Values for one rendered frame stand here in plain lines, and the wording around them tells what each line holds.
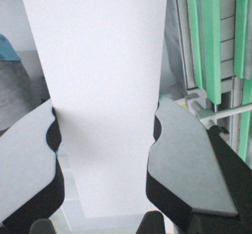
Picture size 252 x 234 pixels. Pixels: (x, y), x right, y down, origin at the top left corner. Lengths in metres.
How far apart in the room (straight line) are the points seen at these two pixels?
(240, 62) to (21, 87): 0.37
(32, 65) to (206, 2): 0.39
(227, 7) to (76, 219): 1.00
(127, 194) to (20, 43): 0.43
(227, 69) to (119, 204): 0.32
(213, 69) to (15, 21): 0.42
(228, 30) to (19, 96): 0.36
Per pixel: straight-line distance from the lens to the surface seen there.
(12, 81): 0.30
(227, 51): 0.39
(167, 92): 0.49
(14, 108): 0.31
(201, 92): 0.39
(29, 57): 0.49
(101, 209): 0.19
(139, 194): 0.17
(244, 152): 0.54
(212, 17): 0.26
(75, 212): 0.99
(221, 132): 0.29
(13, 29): 0.51
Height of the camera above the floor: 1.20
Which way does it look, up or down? 58 degrees down
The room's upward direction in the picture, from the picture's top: 173 degrees clockwise
